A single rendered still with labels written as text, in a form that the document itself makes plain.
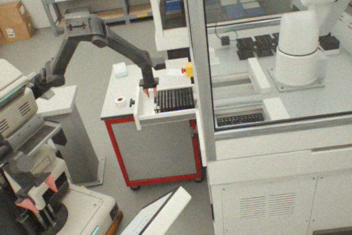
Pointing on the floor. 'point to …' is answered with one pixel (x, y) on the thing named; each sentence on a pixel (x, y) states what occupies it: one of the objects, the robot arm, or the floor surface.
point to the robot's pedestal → (73, 138)
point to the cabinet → (284, 205)
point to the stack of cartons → (15, 22)
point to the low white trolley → (150, 134)
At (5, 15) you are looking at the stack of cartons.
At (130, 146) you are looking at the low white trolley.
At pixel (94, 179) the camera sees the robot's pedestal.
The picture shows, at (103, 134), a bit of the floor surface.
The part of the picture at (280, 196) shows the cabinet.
